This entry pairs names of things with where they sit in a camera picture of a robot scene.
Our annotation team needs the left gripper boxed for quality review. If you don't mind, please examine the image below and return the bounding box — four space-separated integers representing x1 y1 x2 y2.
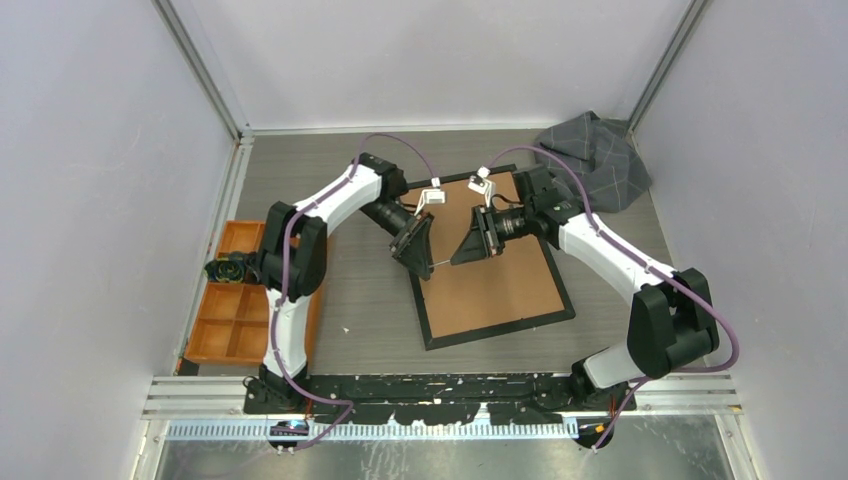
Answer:
359 199 434 280

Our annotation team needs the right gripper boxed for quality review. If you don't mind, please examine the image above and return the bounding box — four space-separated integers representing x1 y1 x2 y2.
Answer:
453 203 535 265

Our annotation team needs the black picture frame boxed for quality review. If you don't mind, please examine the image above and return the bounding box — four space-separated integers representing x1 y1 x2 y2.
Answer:
408 173 576 351

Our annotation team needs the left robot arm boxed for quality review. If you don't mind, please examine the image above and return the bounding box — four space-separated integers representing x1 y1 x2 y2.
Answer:
254 153 434 414

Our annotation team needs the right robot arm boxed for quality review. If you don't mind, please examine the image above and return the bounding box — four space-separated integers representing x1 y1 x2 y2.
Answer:
450 165 720 411

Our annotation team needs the grey checked cloth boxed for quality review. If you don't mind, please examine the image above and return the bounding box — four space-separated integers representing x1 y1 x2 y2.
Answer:
533 111 652 213

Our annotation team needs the orange wooden divided tray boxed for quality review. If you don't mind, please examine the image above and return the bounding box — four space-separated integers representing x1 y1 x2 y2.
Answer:
184 220 326 368

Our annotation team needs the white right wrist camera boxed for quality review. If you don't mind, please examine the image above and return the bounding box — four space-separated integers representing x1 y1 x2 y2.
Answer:
468 166 496 207

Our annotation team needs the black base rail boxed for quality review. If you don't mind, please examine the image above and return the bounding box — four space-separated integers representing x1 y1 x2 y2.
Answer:
242 373 630 426

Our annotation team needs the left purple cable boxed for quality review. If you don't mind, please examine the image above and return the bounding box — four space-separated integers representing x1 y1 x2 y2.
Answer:
268 133 442 454

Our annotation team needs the purple cable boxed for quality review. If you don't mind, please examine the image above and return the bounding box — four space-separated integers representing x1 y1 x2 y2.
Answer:
268 133 442 454
478 144 741 453

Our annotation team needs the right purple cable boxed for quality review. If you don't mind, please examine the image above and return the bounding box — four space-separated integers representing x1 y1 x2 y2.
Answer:
478 144 741 453

